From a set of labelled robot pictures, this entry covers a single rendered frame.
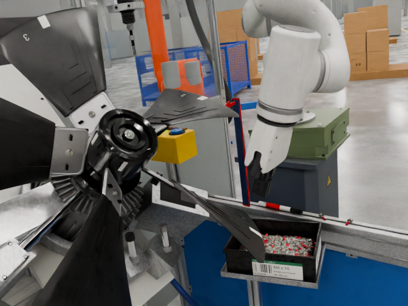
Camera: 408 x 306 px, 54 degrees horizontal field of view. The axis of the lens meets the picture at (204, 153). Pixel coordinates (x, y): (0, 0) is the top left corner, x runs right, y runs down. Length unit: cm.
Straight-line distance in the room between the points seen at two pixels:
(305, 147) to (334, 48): 65
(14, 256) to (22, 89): 52
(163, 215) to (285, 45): 48
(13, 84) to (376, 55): 762
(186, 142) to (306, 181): 42
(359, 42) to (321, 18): 750
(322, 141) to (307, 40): 69
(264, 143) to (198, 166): 145
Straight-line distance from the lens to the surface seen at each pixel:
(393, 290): 118
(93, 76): 86
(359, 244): 112
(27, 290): 111
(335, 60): 74
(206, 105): 99
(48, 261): 90
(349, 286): 122
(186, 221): 96
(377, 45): 831
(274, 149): 74
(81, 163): 78
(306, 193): 139
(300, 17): 79
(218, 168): 232
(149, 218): 95
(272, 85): 70
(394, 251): 110
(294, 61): 69
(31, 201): 81
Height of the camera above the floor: 140
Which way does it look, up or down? 18 degrees down
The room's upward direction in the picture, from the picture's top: 8 degrees counter-clockwise
